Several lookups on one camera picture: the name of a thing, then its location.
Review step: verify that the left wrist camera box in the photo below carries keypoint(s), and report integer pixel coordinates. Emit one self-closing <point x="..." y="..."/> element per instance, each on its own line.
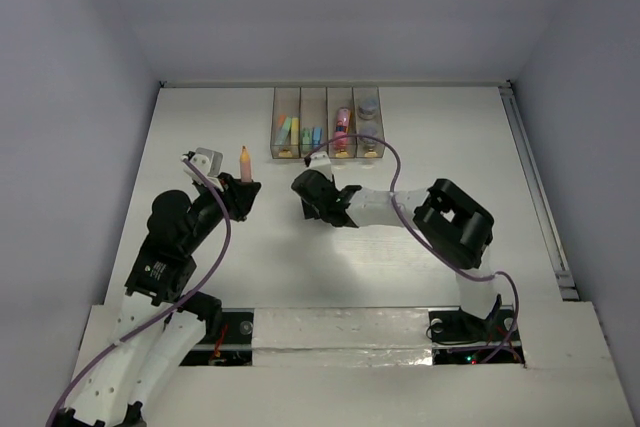
<point x="207" y="161"/>

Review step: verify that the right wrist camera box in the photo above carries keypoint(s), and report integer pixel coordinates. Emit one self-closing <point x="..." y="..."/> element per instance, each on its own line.
<point x="321" y="163"/>

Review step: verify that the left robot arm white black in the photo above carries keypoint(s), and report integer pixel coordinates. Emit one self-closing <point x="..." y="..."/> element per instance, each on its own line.
<point x="159" y="321"/>

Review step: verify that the clear bin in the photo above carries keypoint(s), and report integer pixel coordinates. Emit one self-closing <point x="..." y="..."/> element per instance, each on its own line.
<point x="285" y="101"/>
<point x="337" y="98"/>
<point x="313" y="112"/>
<point x="363" y="151"/>

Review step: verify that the green highlighter pen bottom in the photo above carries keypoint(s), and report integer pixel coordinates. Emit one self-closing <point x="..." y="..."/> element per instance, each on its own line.
<point x="283" y="132"/>

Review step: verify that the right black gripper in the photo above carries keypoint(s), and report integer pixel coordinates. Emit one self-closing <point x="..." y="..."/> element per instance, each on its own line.
<point x="310" y="210"/>

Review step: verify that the yellow highlighter pen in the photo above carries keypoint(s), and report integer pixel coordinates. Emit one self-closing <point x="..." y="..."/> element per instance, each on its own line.
<point x="295" y="131"/>

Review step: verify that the orange highlighter pen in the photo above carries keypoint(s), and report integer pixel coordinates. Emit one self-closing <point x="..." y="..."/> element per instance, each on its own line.
<point x="245" y="165"/>

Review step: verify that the small clear jar blue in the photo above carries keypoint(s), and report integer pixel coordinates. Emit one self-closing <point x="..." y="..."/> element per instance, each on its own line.
<point x="369" y="134"/>

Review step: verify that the green highlighter pen top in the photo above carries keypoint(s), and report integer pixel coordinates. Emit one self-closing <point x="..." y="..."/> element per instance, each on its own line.
<point x="306" y="137"/>

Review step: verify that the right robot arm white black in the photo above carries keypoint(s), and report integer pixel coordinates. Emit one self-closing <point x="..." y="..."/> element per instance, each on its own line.
<point x="456" y="227"/>

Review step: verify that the green highlighter pen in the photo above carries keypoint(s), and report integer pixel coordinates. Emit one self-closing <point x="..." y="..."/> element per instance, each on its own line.
<point x="283" y="132"/>
<point x="306" y="137"/>

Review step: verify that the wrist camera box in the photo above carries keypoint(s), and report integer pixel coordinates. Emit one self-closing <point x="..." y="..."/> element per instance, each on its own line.
<point x="207" y="161"/>
<point x="321" y="163"/>

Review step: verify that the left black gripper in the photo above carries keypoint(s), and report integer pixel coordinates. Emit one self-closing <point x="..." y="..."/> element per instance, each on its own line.
<point x="239" y="195"/>

